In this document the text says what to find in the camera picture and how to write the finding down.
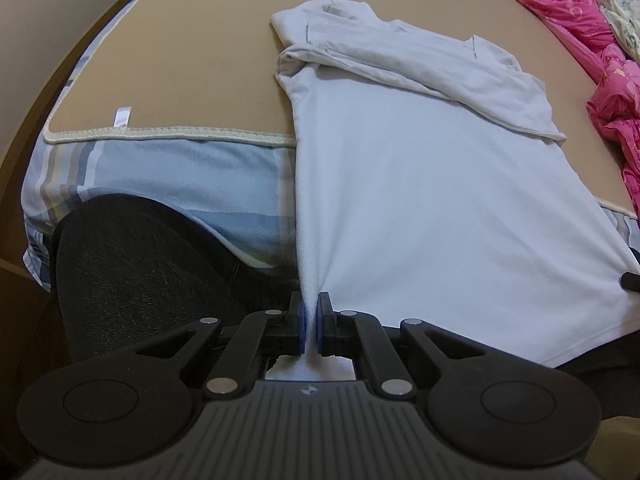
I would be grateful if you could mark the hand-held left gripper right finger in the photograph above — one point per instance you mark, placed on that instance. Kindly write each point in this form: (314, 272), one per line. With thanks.
(320, 327)

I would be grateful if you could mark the white shirt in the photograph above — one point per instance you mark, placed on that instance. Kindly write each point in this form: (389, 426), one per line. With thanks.
(425, 210)

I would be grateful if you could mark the person's leg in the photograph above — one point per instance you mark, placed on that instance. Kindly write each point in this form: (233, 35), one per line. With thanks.
(150, 270)
(610, 360)

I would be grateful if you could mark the beige bed mat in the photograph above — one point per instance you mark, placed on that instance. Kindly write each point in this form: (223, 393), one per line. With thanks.
(200, 60)

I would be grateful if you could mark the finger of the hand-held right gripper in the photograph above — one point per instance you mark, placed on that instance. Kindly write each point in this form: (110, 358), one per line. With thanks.
(631, 280)

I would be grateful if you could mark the striped blue bed sheet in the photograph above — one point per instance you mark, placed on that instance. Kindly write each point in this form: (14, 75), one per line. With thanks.
(175, 170)

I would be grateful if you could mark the person's left leg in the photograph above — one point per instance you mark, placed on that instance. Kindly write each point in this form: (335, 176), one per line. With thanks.
(150, 270)

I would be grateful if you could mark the white green floral quilt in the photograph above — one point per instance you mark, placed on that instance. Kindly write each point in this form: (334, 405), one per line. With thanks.
(625, 25)

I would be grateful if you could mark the pink floral quilt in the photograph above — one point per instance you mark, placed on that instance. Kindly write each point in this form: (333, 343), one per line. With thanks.
(565, 5)

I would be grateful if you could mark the person's right leg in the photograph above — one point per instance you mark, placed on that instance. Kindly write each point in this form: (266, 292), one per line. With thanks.
(610, 360)

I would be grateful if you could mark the white mat label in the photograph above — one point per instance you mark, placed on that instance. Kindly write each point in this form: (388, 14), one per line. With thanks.
(122, 116)

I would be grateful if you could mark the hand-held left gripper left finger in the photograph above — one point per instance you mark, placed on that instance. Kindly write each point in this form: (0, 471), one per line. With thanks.
(299, 325)

